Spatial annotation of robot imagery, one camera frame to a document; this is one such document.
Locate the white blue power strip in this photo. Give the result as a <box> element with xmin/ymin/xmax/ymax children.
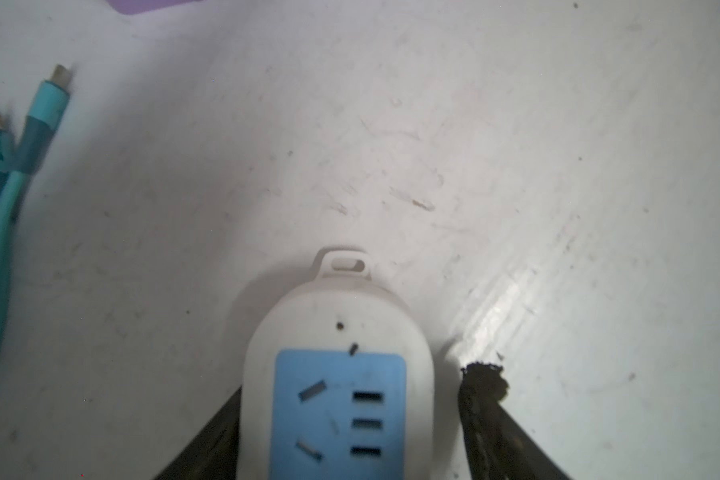
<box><xmin>236</xmin><ymin>249</ymin><xmax>435</xmax><ymax>479</ymax></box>

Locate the teal multi-head charging cable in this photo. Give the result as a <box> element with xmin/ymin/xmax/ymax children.
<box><xmin>0</xmin><ymin>64</ymin><xmax>73</xmax><ymax>391</ymax></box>

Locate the purple power strip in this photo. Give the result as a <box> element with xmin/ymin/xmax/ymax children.
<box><xmin>106</xmin><ymin>0</ymin><xmax>196</xmax><ymax>15</ymax></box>

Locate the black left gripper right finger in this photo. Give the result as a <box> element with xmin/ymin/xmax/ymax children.
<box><xmin>458</xmin><ymin>362</ymin><xmax>569</xmax><ymax>480</ymax></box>

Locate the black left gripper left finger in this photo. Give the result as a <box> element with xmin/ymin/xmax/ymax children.
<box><xmin>155</xmin><ymin>388</ymin><xmax>242</xmax><ymax>480</ymax></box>

